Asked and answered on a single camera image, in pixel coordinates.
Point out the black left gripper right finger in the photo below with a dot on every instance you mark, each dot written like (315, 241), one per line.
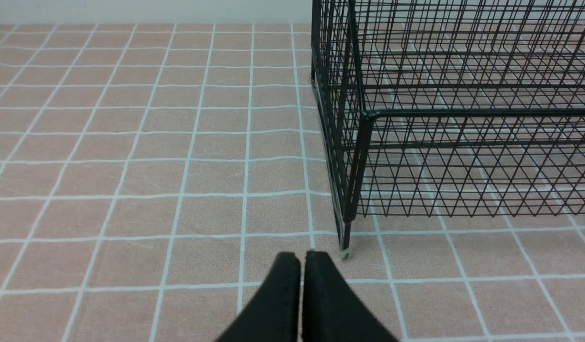
(331, 311)

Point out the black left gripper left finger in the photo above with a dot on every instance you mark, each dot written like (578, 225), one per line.
(272, 313)

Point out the pink grid tablecloth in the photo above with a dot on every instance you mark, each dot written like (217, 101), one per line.
(149, 174)

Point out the black wire mesh rack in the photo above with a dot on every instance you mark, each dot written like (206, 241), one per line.
(450, 107)

